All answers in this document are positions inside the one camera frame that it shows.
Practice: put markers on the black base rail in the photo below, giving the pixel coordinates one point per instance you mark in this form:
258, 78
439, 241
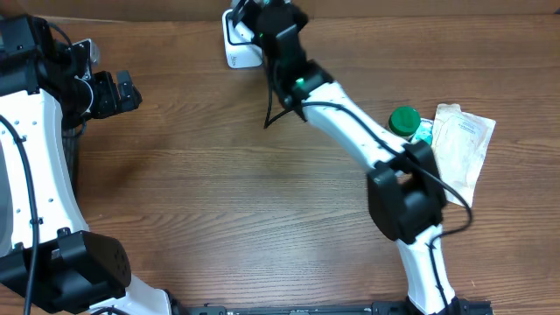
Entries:
306, 310

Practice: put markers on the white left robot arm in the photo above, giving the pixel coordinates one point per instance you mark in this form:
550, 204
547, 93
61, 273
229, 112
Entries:
49, 92

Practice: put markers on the grey plastic basket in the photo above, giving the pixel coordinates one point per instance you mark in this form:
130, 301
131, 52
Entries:
70, 149

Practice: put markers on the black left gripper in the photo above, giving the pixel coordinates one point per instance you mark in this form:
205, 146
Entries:
113, 104

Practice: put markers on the white barcode scanner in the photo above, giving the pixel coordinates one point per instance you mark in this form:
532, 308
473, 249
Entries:
240, 50

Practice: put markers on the clear snack bag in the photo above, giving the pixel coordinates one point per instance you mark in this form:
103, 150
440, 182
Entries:
459, 142

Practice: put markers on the green lid jar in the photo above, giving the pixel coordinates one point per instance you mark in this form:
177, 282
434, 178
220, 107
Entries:
404, 122

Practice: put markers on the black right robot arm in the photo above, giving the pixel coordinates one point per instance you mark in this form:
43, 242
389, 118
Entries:
405, 195

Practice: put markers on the teal Kleenex tissue pack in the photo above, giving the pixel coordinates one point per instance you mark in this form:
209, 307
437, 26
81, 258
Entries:
424, 132

